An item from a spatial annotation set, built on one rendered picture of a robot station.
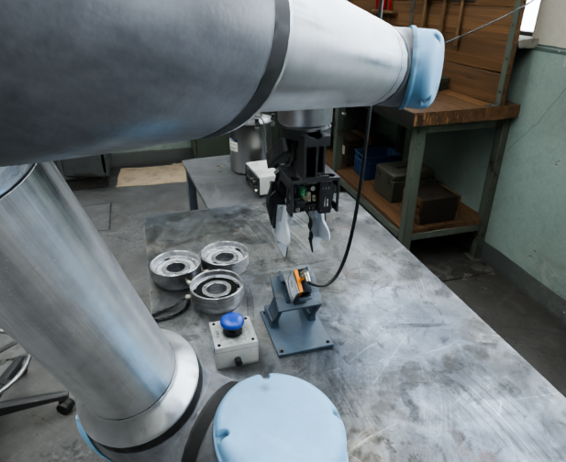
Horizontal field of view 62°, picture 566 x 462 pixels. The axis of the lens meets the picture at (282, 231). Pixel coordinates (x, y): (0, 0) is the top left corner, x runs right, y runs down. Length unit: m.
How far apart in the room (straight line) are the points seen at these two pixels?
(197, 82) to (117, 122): 0.03
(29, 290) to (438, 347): 0.71
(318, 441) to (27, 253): 0.27
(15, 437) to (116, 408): 1.55
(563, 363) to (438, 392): 1.51
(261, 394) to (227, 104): 0.32
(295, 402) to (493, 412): 0.42
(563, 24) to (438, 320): 1.71
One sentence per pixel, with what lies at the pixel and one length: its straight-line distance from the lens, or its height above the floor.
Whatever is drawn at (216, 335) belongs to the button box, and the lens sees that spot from 0.81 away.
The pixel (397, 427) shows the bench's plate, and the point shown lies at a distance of 0.75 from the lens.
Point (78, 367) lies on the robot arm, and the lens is 0.38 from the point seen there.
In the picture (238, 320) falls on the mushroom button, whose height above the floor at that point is 0.87.
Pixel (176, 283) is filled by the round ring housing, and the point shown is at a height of 0.82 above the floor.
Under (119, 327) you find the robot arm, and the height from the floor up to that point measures 1.14.
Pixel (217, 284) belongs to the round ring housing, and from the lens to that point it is 0.97.
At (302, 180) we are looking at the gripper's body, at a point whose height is 1.13.
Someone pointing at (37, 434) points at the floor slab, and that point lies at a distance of 1.95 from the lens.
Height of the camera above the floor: 1.36
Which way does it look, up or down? 28 degrees down
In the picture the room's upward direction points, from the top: straight up
